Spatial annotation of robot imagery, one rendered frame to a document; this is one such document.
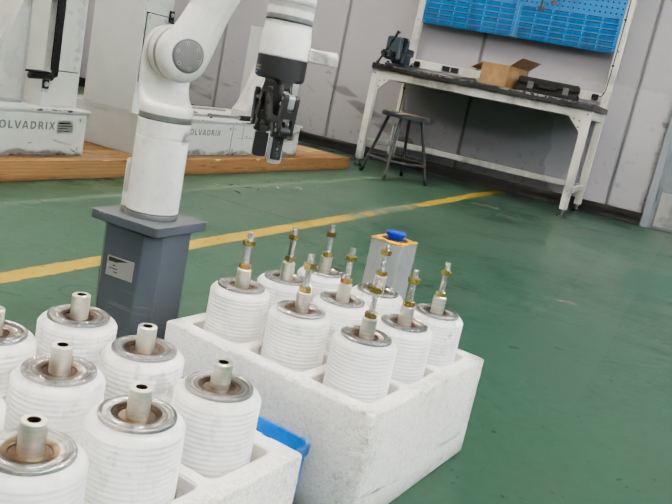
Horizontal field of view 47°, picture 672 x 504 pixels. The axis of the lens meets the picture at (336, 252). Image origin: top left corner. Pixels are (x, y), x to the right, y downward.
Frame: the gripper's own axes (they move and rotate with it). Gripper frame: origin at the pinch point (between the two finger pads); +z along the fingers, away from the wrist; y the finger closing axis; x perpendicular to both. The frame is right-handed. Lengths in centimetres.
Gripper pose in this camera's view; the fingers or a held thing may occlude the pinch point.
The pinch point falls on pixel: (266, 150)
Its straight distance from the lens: 118.7
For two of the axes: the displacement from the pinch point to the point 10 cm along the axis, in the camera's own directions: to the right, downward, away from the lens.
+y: 4.1, 2.8, -8.7
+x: 8.9, 0.8, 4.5
